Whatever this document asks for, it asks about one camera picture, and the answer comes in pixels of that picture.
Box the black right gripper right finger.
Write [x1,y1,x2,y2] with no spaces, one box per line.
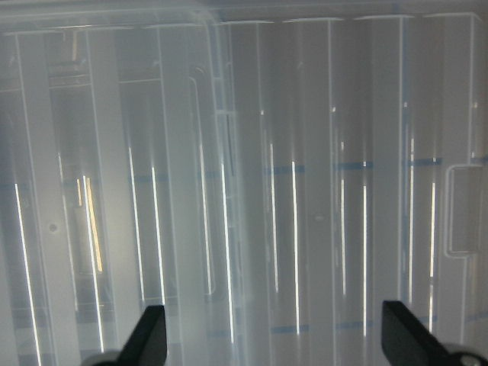
[381,300,449,365]

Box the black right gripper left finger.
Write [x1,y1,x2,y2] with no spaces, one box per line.
[115,305,168,366]

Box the clear plastic box lid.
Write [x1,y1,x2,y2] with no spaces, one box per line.
[1,1,487,365]

